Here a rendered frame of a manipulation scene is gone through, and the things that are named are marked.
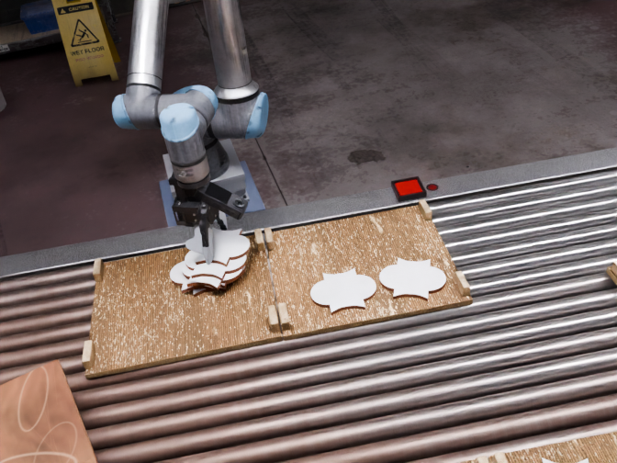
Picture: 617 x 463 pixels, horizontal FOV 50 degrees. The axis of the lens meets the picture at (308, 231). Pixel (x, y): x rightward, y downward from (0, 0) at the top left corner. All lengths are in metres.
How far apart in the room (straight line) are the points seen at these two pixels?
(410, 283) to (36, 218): 2.58
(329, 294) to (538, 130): 2.55
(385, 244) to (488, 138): 2.23
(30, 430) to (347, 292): 0.67
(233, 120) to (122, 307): 0.54
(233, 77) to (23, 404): 0.88
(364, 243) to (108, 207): 2.21
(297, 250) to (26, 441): 0.72
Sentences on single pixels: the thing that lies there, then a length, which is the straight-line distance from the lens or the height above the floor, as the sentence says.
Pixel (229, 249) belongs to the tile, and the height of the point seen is 1.00.
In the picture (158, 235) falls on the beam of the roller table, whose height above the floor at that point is 0.91.
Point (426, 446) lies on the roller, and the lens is 1.25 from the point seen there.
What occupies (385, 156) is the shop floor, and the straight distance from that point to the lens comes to 3.59.
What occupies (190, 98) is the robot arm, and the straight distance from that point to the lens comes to 1.44.
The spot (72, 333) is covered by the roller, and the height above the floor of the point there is 0.91.
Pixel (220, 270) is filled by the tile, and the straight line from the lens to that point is 1.49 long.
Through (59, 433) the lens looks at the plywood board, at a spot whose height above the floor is 1.04.
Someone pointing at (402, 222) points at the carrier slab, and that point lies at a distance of 1.64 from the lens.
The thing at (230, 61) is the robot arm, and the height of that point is 1.29.
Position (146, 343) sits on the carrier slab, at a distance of 1.46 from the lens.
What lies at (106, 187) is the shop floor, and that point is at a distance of 3.76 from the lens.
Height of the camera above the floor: 1.97
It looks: 39 degrees down
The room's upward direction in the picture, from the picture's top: 7 degrees counter-clockwise
